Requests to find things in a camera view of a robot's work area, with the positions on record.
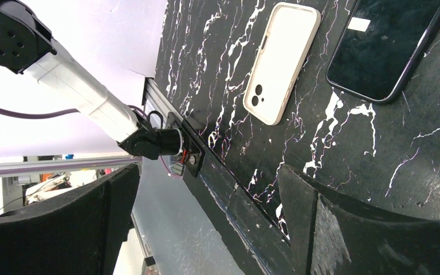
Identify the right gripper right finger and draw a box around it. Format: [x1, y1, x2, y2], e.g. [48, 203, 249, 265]
[278, 165, 440, 274]

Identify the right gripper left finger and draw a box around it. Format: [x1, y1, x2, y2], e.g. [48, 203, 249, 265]
[0, 164, 140, 274]

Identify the black phone case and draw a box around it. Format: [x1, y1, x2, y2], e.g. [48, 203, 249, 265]
[325, 0, 440, 105]

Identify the black smartphone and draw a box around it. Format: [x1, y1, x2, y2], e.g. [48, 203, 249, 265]
[328, 0, 440, 101]

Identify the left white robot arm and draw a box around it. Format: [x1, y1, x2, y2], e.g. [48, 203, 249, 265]
[0, 1, 183, 160]

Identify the beige phone case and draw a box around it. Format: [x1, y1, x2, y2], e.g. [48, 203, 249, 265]
[243, 2, 321, 125]

